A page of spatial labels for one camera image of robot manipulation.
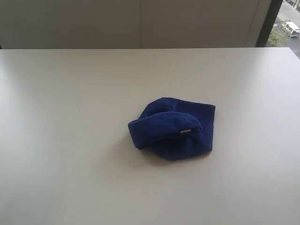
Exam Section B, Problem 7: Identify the dark window frame post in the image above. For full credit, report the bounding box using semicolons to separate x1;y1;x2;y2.
255;0;283;47

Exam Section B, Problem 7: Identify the blue microfiber towel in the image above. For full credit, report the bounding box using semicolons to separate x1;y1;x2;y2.
128;97;216;161

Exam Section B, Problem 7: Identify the white bus outside window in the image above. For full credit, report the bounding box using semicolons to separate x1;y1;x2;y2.
282;21;300;38

